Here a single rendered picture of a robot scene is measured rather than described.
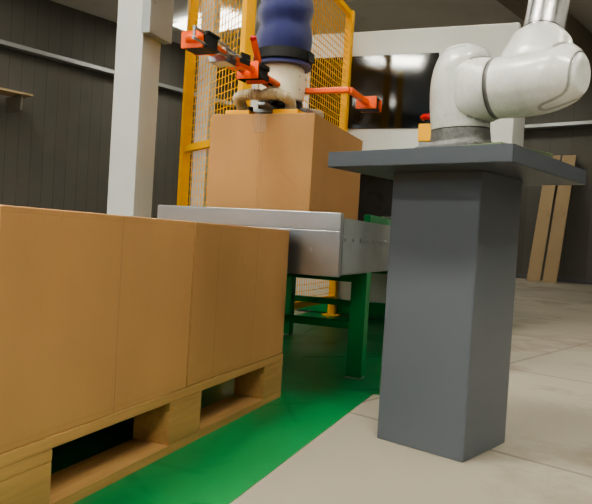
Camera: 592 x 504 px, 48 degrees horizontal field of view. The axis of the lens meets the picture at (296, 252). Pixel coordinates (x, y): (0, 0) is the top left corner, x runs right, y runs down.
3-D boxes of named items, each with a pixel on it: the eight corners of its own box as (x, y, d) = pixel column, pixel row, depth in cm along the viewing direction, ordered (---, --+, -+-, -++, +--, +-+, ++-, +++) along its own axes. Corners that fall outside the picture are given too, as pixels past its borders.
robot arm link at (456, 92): (448, 136, 187) (449, 58, 186) (510, 129, 175) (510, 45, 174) (417, 130, 175) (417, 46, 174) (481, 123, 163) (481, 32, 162)
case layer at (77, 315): (42, 321, 251) (47, 216, 251) (282, 352, 215) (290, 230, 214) (-366, 374, 140) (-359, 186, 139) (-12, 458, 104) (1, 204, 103)
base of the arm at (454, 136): (515, 152, 179) (515, 132, 178) (473, 146, 163) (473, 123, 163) (455, 158, 191) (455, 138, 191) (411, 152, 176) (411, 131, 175)
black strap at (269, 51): (268, 72, 266) (268, 63, 266) (322, 70, 257) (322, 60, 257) (242, 57, 245) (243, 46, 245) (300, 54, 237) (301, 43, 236)
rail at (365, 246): (440, 264, 433) (442, 235, 433) (448, 264, 431) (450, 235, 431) (326, 274, 219) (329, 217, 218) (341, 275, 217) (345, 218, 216)
